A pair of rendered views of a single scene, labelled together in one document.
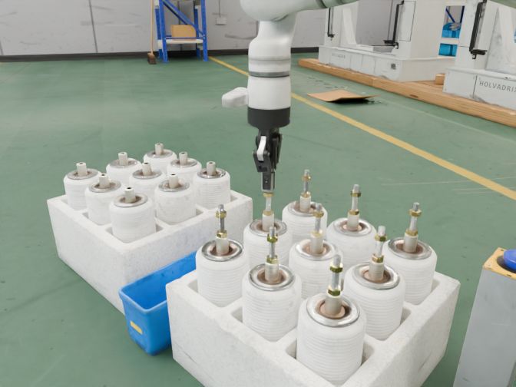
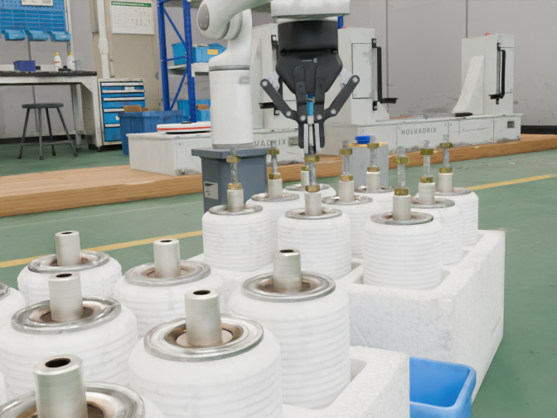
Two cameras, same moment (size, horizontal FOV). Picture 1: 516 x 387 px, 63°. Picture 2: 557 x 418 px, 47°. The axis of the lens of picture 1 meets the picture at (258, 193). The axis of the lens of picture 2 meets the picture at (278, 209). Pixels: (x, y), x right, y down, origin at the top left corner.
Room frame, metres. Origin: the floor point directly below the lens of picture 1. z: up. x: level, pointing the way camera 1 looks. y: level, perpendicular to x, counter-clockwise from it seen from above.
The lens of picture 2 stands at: (1.00, 0.75, 0.40)
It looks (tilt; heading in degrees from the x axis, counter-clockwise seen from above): 9 degrees down; 254
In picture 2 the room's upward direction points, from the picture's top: 2 degrees counter-clockwise
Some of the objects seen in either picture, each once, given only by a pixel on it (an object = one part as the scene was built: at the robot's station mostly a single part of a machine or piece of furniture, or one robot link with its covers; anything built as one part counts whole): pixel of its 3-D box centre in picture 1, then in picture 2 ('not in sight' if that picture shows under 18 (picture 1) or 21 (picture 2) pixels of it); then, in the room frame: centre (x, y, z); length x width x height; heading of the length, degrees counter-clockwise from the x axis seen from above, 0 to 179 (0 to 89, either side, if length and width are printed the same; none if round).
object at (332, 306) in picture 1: (333, 302); (445, 183); (0.49, -0.11, 0.26); 0.02 x 0.02 x 0.03
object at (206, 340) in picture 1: (311, 321); (348, 306); (0.65, -0.10, 0.09); 0.39 x 0.39 x 0.18; 46
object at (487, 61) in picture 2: not in sight; (415, 89); (-1.07, -3.07, 0.45); 1.51 x 0.57 x 0.74; 18
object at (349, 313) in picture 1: (332, 309); (445, 191); (0.49, -0.11, 0.25); 0.08 x 0.08 x 0.01
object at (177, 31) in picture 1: (183, 32); not in sight; (6.36, 1.05, 0.36); 0.31 x 0.25 x 0.20; 108
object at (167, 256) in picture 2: (173, 180); (167, 260); (0.95, 0.20, 0.26); 0.02 x 0.02 x 0.03
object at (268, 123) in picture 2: not in sight; (217, 94); (0.34, -2.60, 0.45); 0.82 x 0.57 x 0.74; 18
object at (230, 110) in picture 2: not in sight; (231, 109); (0.69, -0.67, 0.39); 0.09 x 0.09 x 0.17; 18
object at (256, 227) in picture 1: (268, 227); (313, 214); (0.73, -0.02, 0.25); 0.08 x 0.08 x 0.01
